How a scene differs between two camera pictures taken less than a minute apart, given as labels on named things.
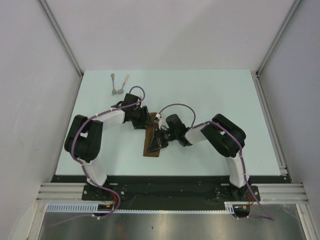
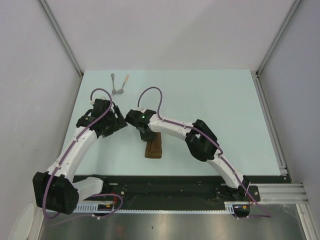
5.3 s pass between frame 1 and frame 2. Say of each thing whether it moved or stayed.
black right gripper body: moved
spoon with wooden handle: stayed
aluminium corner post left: stayed
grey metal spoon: stayed
